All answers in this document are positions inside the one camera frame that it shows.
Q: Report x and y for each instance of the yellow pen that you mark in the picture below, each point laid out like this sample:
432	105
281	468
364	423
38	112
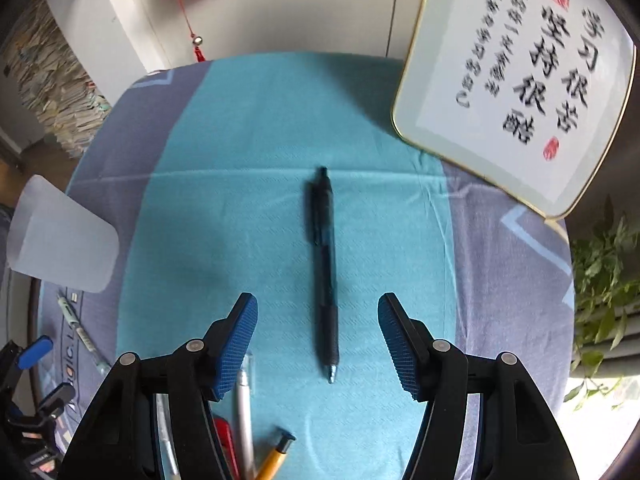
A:
272	462

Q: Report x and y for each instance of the translucent white cup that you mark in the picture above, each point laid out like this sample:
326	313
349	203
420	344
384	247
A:
60	235

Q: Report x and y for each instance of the stack of papers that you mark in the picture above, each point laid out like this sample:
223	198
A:
55	95

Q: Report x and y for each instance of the framed calligraphy board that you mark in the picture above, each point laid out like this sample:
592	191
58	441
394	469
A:
500	85

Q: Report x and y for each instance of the green plant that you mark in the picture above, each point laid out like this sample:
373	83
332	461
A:
600	280

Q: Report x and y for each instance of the pale green pen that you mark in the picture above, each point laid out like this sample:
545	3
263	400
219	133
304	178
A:
82	332

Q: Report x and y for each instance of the black pen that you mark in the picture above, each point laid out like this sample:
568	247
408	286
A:
322	260

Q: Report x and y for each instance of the blue teal tablecloth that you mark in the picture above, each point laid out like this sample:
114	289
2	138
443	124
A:
225	185

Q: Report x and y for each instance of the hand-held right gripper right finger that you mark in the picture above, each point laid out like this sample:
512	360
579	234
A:
400	350

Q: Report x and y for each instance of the red pen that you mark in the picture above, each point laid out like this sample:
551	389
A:
225	440

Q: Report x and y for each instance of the white pen with clear cap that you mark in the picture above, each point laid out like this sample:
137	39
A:
244	425

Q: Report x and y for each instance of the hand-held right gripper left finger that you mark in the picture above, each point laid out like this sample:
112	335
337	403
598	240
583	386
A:
235	350

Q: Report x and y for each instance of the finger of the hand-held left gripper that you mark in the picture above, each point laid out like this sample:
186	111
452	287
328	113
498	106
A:
35	351
57	396

